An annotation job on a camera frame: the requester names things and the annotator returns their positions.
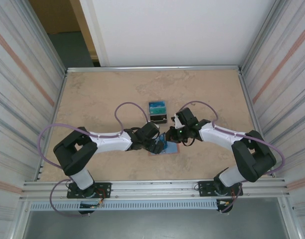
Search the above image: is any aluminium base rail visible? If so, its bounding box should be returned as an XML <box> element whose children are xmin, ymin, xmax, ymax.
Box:
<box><xmin>19</xmin><ymin>177</ymin><xmax>291</xmax><ymax>202</ymax></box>

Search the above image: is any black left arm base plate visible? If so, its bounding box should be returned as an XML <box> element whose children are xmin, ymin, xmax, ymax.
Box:
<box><xmin>67</xmin><ymin>182</ymin><xmax>112</xmax><ymax>200</ymax></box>

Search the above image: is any clear acrylic card stand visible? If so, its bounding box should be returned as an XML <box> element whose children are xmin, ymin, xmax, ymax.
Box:
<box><xmin>147</xmin><ymin>100</ymin><xmax>170</xmax><ymax>126</ymax></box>

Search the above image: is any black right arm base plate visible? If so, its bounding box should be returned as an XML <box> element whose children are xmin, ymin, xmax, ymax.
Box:
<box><xmin>197</xmin><ymin>181</ymin><xmax>242</xmax><ymax>199</ymax></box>

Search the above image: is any white slotted cable duct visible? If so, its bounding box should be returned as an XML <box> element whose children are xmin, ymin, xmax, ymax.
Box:
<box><xmin>29</xmin><ymin>200</ymin><xmax>219</xmax><ymax>212</ymax></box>

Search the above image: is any aluminium frame post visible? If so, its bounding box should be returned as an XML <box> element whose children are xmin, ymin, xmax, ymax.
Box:
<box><xmin>24</xmin><ymin>0</ymin><xmax>68</xmax><ymax>73</ymax></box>
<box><xmin>240</xmin><ymin>0</ymin><xmax>290</xmax><ymax>73</ymax></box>

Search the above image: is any light blue plastic card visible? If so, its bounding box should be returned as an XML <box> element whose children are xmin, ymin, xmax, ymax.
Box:
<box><xmin>165</xmin><ymin>140</ymin><xmax>179</xmax><ymax>154</ymax></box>

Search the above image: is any aluminium table edge rail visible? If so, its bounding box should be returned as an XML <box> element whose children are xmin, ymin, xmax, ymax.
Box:
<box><xmin>38</xmin><ymin>71</ymin><xmax>69</xmax><ymax>180</ymax></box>
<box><xmin>65</xmin><ymin>65</ymin><xmax>242</xmax><ymax>73</ymax></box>
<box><xmin>238</xmin><ymin>71</ymin><xmax>275</xmax><ymax>178</ymax></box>

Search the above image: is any small circuit board with wires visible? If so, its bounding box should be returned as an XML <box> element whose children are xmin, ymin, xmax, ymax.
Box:
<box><xmin>79</xmin><ymin>199</ymin><xmax>104</xmax><ymax>209</ymax></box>

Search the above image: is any teal card stack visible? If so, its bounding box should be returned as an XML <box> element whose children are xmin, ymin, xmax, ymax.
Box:
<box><xmin>149</xmin><ymin>105</ymin><xmax>167</xmax><ymax>115</ymax></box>

